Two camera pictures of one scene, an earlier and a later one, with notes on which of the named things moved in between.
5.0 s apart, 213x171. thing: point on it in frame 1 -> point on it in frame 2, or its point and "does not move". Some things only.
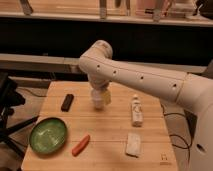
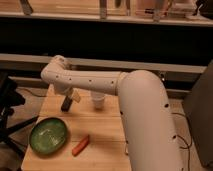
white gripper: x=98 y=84 -> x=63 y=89
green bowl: x=48 y=136 does not move
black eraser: x=67 y=102 does not move
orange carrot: x=81 y=145 does not move
